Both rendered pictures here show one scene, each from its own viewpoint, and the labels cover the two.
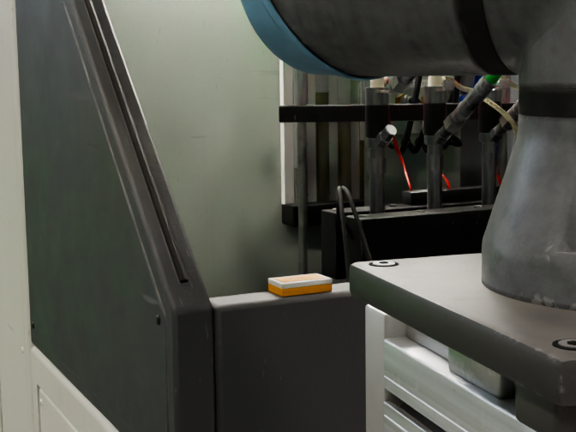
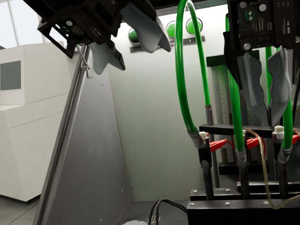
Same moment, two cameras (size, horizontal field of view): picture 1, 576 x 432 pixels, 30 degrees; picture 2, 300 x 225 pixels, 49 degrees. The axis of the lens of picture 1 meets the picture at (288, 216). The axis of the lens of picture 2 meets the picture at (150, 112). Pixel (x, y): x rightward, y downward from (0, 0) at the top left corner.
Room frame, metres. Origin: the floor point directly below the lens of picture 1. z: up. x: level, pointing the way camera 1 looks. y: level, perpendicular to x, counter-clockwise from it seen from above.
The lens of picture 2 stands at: (0.66, -0.49, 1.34)
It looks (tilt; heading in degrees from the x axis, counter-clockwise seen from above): 11 degrees down; 41
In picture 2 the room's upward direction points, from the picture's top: 9 degrees counter-clockwise
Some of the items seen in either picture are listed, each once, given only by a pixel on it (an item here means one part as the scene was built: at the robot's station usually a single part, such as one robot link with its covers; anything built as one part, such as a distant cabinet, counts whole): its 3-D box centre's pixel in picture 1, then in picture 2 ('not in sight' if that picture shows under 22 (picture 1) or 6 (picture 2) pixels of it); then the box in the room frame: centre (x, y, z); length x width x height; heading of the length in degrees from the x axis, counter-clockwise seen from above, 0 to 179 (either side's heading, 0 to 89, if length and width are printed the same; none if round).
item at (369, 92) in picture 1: (381, 177); (207, 183); (1.25, -0.11, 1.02); 0.05 x 0.03 x 0.21; 25
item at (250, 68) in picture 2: not in sight; (253, 92); (1.02, -0.33, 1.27); 0.06 x 0.03 x 0.09; 25
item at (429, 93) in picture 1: (440, 174); (244, 182); (1.28, -0.18, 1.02); 0.05 x 0.03 x 0.21; 25
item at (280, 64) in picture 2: not in sight; (282, 89); (1.03, -0.36, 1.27); 0.06 x 0.03 x 0.09; 25
